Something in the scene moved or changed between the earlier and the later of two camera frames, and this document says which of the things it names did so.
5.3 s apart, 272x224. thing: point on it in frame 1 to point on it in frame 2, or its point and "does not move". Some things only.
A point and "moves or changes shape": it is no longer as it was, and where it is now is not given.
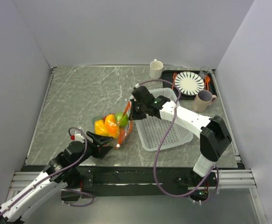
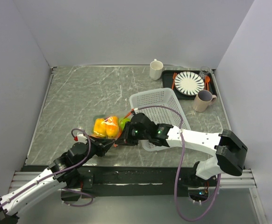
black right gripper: [134, 115] to [125, 138]
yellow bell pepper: [100, 128] does not move
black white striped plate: [189, 82] does not move
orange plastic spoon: [207, 79] does not move
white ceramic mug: [155, 69] does not move
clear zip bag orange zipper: [117, 126] moves or changes shape
